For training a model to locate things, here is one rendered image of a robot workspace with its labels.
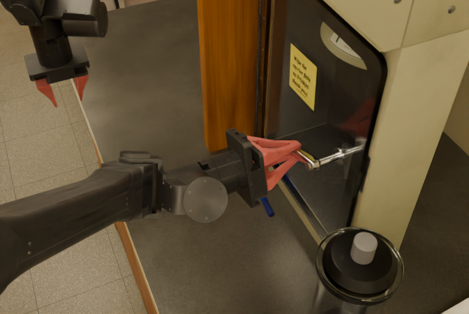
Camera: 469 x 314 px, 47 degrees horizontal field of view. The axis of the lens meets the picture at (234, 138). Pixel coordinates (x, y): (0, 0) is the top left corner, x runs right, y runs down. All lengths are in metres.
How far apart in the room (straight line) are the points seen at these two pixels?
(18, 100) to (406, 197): 2.33
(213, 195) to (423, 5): 0.32
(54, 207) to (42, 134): 2.19
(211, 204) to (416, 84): 0.28
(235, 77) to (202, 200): 0.42
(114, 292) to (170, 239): 1.08
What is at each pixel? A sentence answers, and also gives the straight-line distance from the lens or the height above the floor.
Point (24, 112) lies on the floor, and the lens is 2.83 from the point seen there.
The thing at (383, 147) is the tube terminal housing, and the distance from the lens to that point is 0.72.
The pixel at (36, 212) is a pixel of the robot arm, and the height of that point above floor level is 1.40.
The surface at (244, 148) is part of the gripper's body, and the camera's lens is 0.72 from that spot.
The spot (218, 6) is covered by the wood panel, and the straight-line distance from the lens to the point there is 0.93.
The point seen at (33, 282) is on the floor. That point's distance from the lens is 2.16.
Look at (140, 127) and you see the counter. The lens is 1.20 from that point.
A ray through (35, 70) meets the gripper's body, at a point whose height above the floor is 1.19.
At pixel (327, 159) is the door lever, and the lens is 0.76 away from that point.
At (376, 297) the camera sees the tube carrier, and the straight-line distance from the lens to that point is 0.69.
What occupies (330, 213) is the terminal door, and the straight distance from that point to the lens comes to 0.87.
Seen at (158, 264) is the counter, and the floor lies 0.94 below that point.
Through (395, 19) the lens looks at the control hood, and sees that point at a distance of 0.59.
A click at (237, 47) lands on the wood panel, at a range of 0.99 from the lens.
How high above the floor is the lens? 1.75
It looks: 44 degrees down
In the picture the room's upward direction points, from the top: straight up
